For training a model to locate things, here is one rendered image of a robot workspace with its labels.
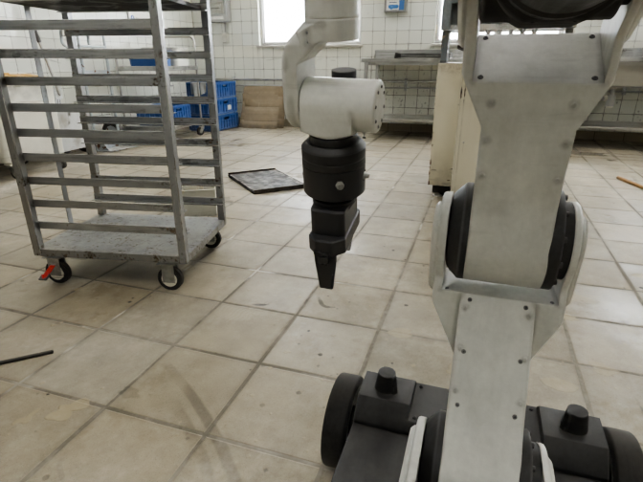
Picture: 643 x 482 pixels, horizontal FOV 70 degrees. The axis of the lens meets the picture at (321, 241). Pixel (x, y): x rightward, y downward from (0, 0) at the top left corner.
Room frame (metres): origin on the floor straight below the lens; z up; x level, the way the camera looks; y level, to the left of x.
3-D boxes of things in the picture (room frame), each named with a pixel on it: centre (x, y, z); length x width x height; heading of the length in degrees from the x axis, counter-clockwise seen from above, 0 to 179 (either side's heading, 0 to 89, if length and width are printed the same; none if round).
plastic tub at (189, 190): (2.72, 0.75, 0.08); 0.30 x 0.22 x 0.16; 11
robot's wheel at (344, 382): (0.82, -0.05, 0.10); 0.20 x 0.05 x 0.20; 161
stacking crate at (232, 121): (6.38, 1.44, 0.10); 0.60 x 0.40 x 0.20; 159
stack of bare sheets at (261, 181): (3.42, 0.42, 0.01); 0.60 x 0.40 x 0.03; 28
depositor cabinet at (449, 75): (3.48, -1.25, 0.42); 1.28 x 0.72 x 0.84; 161
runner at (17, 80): (1.71, 0.83, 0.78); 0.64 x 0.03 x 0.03; 82
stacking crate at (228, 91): (6.38, 1.44, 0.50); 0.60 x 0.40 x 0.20; 164
